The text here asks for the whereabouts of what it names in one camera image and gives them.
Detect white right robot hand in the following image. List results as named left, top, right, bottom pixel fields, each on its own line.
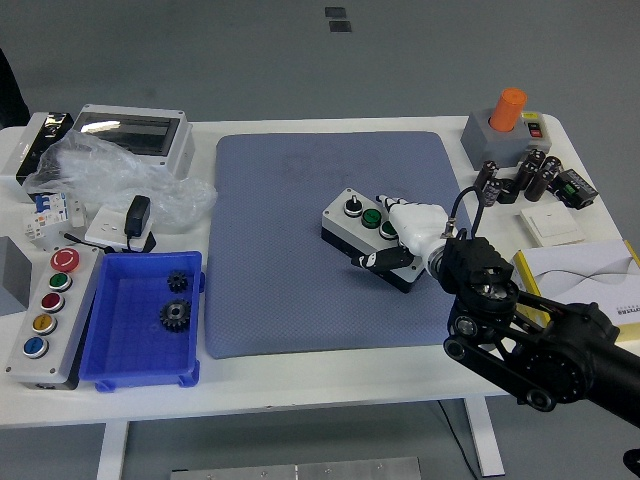
left=349, top=193, right=451, bottom=274

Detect grey four-button control box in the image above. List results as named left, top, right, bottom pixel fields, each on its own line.
left=319, top=188, right=426, bottom=294

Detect grey five-button control box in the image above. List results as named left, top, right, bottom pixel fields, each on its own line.
left=3, top=244, right=104, bottom=391

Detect orange cylinder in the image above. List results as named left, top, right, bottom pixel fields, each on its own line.
left=488, top=87, right=528, bottom=133

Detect black module with green terminal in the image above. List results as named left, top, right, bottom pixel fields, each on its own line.
left=549, top=169, right=600, bottom=210

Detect grey-blue padded mat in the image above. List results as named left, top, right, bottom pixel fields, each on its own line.
left=203, top=130, right=476, bottom=360

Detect white table leg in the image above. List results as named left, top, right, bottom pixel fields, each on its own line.
left=463, top=397, right=506, bottom=477
left=95, top=422, right=130, bottom=480

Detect large black gear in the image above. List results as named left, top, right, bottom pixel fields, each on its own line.
left=158, top=298, right=194, bottom=332

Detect grey metal plate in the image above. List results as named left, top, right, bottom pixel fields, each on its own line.
left=169, top=456, right=422, bottom=480

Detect black power adapter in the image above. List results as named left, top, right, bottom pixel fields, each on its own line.
left=123, top=194, right=157, bottom=254

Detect clear plastic bag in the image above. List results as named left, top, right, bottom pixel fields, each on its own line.
left=22, top=132, right=219, bottom=231

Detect blue plastic bin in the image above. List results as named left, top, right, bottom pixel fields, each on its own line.
left=78, top=250, right=206, bottom=393

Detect white blue circuit breaker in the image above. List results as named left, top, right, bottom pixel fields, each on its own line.
left=22, top=191, right=86, bottom=246

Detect grey metal box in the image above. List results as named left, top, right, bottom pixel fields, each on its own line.
left=0, top=236, right=32, bottom=317

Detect white wall switch plate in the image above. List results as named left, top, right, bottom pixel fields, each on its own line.
left=514, top=203, right=587, bottom=247

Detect black cable under table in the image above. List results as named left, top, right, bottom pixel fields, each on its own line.
left=437, top=399, right=476, bottom=474

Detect grey enclosure with clear lid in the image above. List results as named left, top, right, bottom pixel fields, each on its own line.
left=69, top=103, right=196, bottom=181

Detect white wall socket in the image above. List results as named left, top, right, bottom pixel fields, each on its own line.
left=83, top=205, right=156, bottom=251

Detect black adapter cord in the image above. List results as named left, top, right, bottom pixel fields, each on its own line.
left=58, top=230, right=117, bottom=254

